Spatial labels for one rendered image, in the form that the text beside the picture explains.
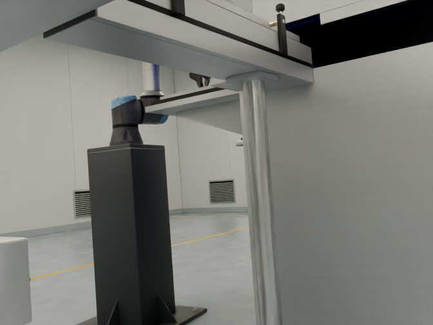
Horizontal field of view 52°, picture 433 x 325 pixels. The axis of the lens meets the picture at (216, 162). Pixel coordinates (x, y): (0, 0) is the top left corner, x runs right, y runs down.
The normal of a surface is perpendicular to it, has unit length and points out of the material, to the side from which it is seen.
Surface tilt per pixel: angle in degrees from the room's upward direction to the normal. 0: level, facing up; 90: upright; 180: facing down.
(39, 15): 180
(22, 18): 180
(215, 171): 90
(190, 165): 90
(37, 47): 90
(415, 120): 90
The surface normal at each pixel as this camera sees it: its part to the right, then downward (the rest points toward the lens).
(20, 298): 0.80, -0.08
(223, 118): -0.60, 0.01
